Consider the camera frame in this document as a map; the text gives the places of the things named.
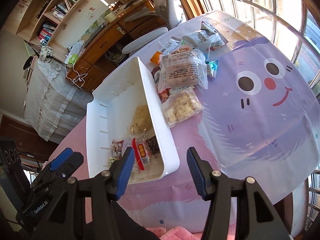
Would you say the clear bag of yellow chunks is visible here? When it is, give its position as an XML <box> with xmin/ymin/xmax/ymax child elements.
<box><xmin>161</xmin><ymin>89</ymin><xmax>203</xmax><ymax>128</ymax></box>

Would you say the orange white snack bar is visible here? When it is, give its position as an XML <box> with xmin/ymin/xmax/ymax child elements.
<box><xmin>150</xmin><ymin>51</ymin><xmax>162</xmax><ymax>65</ymax></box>

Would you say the large clear printed snack bag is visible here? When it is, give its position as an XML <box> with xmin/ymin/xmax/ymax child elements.
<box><xmin>158</xmin><ymin>49</ymin><xmax>208</xmax><ymax>93</ymax></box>

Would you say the dark wooden door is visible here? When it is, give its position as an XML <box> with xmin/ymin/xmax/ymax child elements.
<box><xmin>1</xmin><ymin>115</ymin><xmax>58</xmax><ymax>163</ymax></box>

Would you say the white lace covered furniture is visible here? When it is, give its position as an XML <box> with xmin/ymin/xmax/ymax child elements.
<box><xmin>24</xmin><ymin>60</ymin><xmax>93</xmax><ymax>144</ymax></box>

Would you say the red white candy pack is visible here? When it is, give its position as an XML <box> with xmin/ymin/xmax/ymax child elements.
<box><xmin>110</xmin><ymin>139</ymin><xmax>124</xmax><ymax>163</ymax></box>

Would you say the red labelled snack pack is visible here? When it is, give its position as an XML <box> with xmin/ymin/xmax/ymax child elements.
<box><xmin>132</xmin><ymin>137</ymin><xmax>151</xmax><ymax>171</ymax></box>

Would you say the white plastic storage bin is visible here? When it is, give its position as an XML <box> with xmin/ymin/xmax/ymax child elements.
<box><xmin>86</xmin><ymin>57</ymin><xmax>180</xmax><ymax>184</ymax></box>

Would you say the pink bed blanket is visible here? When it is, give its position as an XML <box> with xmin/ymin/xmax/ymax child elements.
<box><xmin>145</xmin><ymin>226</ymin><xmax>202</xmax><ymax>240</ymax></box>

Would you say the round yellow rice cake pack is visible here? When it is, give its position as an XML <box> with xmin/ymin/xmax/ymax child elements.
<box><xmin>129</xmin><ymin>105</ymin><xmax>152</xmax><ymax>134</ymax></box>

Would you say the dark brown snack pack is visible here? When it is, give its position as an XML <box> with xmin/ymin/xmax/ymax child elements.
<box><xmin>146</xmin><ymin>136</ymin><xmax>160</xmax><ymax>155</ymax></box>

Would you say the green tissue pack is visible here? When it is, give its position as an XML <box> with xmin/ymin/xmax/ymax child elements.
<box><xmin>65</xmin><ymin>54</ymin><xmax>78</xmax><ymax>66</ymax></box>

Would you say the wooden desk with drawers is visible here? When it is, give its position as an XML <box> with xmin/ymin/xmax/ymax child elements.
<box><xmin>66</xmin><ymin>0</ymin><xmax>153</xmax><ymax>92</ymax></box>

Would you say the wooden bookshelf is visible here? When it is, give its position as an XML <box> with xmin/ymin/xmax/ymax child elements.
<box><xmin>3</xmin><ymin>0</ymin><xmax>88</xmax><ymax>62</ymax></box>

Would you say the white mug on desk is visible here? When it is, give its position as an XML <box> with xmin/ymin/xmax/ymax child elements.
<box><xmin>104</xmin><ymin>11</ymin><xmax>117</xmax><ymax>23</ymax></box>

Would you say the blue foil candy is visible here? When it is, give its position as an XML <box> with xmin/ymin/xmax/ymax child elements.
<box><xmin>206</xmin><ymin>60</ymin><xmax>219</xmax><ymax>78</ymax></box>

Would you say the grey office chair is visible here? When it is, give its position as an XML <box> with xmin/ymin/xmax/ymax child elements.
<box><xmin>119</xmin><ymin>0</ymin><xmax>186</xmax><ymax>54</ymax></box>

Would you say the white blue snack packet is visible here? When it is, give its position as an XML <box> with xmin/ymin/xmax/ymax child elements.
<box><xmin>182</xmin><ymin>21</ymin><xmax>228</xmax><ymax>53</ymax></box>

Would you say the white charging cable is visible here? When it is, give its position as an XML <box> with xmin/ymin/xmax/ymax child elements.
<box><xmin>64</xmin><ymin>63</ymin><xmax>89</xmax><ymax>89</ymax></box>

